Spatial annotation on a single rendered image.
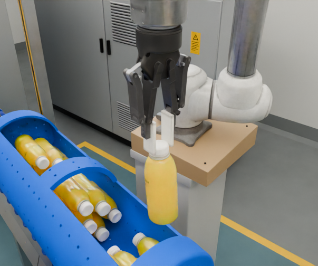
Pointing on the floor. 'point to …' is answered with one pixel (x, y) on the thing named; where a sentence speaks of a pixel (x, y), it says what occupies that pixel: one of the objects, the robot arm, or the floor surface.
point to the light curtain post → (36, 57)
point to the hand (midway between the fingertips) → (158, 133)
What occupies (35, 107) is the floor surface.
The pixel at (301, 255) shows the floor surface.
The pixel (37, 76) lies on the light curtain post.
